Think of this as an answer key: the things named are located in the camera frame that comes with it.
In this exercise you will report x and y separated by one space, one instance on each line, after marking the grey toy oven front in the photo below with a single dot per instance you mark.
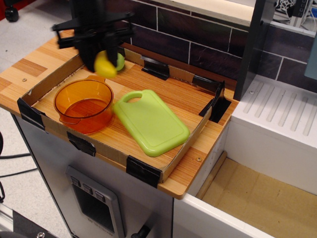
96 199

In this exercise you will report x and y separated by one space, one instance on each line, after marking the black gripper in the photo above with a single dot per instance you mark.
93 27

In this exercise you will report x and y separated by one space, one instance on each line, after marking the cardboard fence with black tape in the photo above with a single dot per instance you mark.
186 90

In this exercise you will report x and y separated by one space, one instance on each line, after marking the orange transparent plastic pot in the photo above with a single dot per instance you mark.
85 105

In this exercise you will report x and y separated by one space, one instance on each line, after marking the dark vertical post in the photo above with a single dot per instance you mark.
262 16

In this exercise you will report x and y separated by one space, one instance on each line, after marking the green toy apple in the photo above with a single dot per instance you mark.
120 62

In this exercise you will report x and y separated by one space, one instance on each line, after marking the green plastic cutting board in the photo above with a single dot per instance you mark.
152 124

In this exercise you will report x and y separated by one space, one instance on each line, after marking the white toy sink unit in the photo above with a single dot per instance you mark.
260 180

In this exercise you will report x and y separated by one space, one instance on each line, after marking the yellow toy banana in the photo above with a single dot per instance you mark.
103 67

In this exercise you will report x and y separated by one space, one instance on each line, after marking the black caster wheel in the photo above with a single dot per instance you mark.
11 14

